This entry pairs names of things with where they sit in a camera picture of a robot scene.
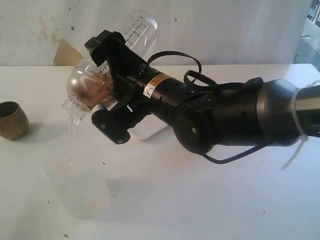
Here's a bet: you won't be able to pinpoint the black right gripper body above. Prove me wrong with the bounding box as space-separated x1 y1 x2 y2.
84 29 151 126

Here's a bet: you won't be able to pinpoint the clear domed shaker lid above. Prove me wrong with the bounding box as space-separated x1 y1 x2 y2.
62 68 117 136

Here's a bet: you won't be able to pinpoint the clear plastic shaker body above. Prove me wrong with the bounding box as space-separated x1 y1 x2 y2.
67 10 158 87

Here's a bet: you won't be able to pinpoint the translucent plastic measuring cup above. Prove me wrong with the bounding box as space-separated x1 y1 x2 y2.
42 149 110 220

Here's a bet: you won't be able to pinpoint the brown wooden cup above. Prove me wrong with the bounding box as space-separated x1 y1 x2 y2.
0 101 29 140

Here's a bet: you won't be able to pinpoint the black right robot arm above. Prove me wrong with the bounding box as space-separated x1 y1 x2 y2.
85 30 320 157

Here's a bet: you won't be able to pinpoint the white rectangular tray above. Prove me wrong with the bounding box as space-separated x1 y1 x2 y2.
128 114 168 140

